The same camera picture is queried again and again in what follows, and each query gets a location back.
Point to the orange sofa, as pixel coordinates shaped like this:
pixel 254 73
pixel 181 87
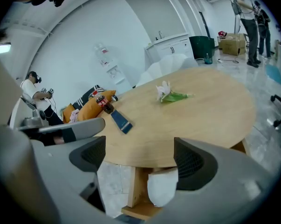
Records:
pixel 66 112

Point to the large cardboard box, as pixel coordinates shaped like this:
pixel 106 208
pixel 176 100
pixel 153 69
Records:
pixel 232 45

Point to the pink cloth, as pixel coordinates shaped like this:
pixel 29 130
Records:
pixel 74 115

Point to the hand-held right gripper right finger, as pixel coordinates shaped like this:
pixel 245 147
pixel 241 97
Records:
pixel 224 190

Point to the dark blue box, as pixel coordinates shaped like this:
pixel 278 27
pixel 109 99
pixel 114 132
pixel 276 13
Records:
pixel 122 122

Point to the ceiling tube light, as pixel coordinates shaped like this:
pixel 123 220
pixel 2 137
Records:
pixel 1 48

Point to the chrome faucet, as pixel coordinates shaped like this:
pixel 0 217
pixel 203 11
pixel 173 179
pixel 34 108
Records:
pixel 160 34

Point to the orange pillow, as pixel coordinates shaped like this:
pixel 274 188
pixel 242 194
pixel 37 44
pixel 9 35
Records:
pixel 91 108

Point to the teal board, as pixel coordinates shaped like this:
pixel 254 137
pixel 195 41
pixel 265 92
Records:
pixel 274 74

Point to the black mesh wastebasket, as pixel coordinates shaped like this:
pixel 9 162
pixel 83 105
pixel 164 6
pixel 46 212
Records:
pixel 208 59

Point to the white water dispenser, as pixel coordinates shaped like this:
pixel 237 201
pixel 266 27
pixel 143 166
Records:
pixel 115 74

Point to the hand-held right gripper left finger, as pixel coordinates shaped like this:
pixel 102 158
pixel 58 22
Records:
pixel 68 183

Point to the wooden coffee table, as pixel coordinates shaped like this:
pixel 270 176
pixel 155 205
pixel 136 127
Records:
pixel 200 125

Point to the black tape roll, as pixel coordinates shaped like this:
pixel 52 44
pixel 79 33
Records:
pixel 114 98

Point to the dark green bin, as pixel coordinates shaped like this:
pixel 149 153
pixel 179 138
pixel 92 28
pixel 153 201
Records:
pixel 202 46

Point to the white sink cabinet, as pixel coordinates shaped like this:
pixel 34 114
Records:
pixel 168 49

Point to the pink artificial flower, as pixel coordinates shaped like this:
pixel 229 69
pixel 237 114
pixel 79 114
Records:
pixel 166 91

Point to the clear water jug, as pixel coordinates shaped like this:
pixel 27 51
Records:
pixel 103 55

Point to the cola bottle red cap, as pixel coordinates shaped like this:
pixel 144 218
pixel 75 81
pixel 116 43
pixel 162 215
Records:
pixel 104 102

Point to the black door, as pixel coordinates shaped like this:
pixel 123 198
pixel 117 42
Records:
pixel 204 24

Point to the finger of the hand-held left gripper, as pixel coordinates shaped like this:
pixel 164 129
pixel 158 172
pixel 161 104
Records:
pixel 89 126

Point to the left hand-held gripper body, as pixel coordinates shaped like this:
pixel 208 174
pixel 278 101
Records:
pixel 35 121

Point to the grey roller blind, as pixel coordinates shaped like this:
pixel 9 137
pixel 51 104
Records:
pixel 154 15

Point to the white flower-shaped chair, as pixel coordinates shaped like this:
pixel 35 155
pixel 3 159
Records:
pixel 163 66

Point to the red bag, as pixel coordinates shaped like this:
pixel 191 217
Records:
pixel 222 33

